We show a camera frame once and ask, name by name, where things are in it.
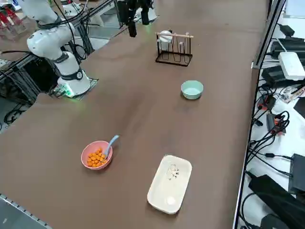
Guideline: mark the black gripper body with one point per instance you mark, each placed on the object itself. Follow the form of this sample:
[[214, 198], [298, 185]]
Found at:
[[122, 10]]

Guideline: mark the blue plastic spoon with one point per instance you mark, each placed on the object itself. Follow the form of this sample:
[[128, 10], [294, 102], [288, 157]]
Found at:
[[112, 143]]

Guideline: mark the green bowl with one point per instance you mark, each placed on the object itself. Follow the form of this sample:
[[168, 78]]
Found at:
[[191, 91]]

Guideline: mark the pink bowl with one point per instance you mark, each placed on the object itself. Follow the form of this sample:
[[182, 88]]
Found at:
[[87, 149]]

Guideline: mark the orange popcorn pile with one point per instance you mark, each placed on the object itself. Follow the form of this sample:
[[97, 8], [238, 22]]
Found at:
[[95, 158]]

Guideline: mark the white cup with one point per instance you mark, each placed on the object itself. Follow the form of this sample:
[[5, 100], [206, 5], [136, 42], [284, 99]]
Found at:
[[165, 40]]

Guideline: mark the clear acrylic box with red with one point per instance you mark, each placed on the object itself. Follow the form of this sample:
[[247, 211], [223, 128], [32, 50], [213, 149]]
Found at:
[[12, 26]]

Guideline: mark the black power adapter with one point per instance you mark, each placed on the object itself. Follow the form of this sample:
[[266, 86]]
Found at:
[[274, 74]]

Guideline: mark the small black adapter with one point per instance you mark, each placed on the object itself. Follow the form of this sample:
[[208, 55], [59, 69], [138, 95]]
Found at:
[[286, 29]]

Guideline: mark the black flat device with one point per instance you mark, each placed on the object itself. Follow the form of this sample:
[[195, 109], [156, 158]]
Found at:
[[289, 46]]

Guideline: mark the cream rectangular tray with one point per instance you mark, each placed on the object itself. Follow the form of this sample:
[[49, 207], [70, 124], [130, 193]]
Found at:
[[166, 186]]

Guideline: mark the orange and black plug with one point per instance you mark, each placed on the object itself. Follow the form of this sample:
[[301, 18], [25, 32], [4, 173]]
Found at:
[[278, 125]]

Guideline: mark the small white round disc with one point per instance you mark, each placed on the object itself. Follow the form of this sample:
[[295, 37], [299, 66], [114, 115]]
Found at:
[[171, 200]]

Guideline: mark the black box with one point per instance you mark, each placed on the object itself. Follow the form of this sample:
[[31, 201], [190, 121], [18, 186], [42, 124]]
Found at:
[[297, 174]]

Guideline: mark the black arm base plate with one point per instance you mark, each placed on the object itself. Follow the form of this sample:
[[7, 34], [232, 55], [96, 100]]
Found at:
[[94, 82]]

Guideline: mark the aluminium frame post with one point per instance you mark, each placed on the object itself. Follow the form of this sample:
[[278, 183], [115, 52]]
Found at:
[[269, 31]]

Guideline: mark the black aluminium frame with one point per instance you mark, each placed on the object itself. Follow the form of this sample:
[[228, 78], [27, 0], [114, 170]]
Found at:
[[16, 78]]

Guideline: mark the aluminium rail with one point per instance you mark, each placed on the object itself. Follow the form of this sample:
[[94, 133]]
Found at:
[[21, 210]]

